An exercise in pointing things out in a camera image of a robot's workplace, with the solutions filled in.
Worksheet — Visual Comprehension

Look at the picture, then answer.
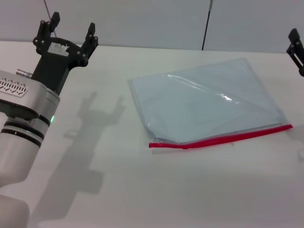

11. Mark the silver vented wrist camera box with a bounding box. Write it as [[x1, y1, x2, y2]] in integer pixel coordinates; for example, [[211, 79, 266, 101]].
[[0, 68, 48, 117]]

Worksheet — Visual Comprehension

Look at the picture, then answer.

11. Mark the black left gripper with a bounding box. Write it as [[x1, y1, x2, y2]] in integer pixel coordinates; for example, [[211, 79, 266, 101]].
[[32, 11, 99, 97]]

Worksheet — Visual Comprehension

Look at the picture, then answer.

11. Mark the black vertical pole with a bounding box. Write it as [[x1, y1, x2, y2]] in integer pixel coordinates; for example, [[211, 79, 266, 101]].
[[201, 0, 214, 51]]

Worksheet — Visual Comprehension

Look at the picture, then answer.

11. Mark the clear document bag red zipper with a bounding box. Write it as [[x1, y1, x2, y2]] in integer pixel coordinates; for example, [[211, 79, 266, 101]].
[[127, 57, 293, 150]]

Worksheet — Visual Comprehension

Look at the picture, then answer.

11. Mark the thin grey cable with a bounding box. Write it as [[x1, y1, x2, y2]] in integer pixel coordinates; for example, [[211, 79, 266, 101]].
[[44, 0, 57, 33]]

